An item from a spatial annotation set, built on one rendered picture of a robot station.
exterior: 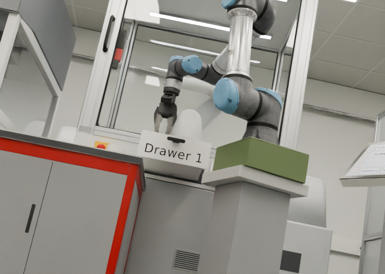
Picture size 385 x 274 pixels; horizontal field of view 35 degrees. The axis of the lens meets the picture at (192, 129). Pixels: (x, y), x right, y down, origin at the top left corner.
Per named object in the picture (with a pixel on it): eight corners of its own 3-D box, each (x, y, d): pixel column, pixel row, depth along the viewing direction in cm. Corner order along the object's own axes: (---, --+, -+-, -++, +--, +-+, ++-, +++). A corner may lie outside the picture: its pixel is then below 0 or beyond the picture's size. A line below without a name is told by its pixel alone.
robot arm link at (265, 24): (286, -1, 244) (215, 75, 273) (264, -12, 238) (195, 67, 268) (292, 18, 236) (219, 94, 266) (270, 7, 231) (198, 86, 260)
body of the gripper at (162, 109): (175, 121, 266) (180, 96, 269) (174, 116, 257) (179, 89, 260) (158, 118, 266) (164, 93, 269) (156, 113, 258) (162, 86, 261)
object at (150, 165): (203, 165, 246) (205, 151, 248) (141, 153, 246) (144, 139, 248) (197, 183, 285) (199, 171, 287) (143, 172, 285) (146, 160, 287)
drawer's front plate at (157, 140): (207, 169, 244) (211, 143, 247) (136, 155, 244) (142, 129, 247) (206, 169, 246) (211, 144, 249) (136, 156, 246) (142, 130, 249)
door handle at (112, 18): (106, 49, 286) (115, 12, 292) (101, 47, 286) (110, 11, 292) (107, 53, 291) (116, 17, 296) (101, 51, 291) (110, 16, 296)
